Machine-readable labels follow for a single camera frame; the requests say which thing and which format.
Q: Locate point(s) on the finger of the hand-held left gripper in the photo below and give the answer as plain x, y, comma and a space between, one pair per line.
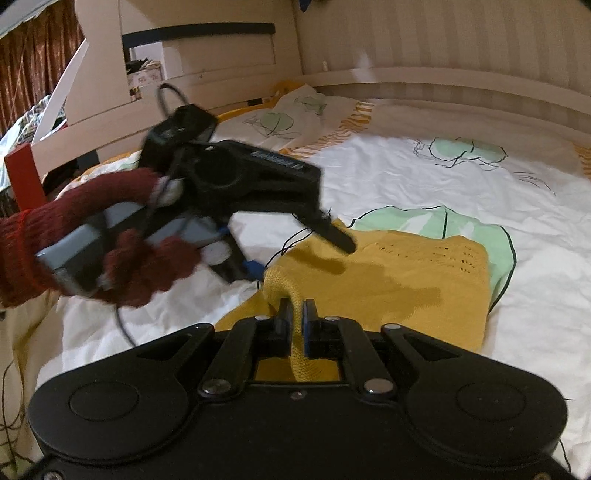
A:
251, 268
334, 236

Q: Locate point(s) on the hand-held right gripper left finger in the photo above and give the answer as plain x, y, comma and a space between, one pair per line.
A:
287, 319

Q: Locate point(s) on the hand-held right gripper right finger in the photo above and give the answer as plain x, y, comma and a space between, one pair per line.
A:
308, 319

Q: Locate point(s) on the yellow knitted sweater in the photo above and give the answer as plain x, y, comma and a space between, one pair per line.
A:
392, 286

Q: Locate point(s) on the person's left forearm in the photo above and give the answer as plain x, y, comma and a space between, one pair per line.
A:
16, 263

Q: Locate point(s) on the person's left hand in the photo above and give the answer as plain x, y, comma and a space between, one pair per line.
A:
106, 191

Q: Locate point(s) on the white printed bed sheet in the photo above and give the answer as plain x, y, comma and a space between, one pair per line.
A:
397, 175

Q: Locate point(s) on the patterned storage box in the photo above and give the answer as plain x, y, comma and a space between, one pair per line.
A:
143, 76

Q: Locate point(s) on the blue star decoration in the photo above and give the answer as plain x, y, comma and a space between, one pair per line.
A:
304, 4

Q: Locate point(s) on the brown curtain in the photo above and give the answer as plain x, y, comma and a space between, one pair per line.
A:
32, 60

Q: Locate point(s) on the beige wooden bed frame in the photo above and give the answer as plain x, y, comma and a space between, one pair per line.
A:
415, 78

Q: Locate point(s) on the red post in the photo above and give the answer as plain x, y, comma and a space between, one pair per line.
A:
23, 177

